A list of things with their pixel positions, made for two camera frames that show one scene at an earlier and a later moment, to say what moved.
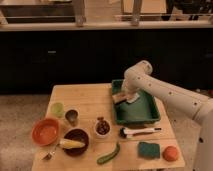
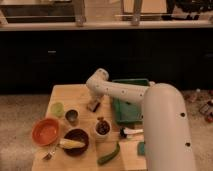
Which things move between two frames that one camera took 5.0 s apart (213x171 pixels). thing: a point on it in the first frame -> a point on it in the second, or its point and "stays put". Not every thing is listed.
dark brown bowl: [79, 135] stays put
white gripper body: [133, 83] -> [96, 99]
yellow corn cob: [68, 144] stays put
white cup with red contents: [102, 127] stays put
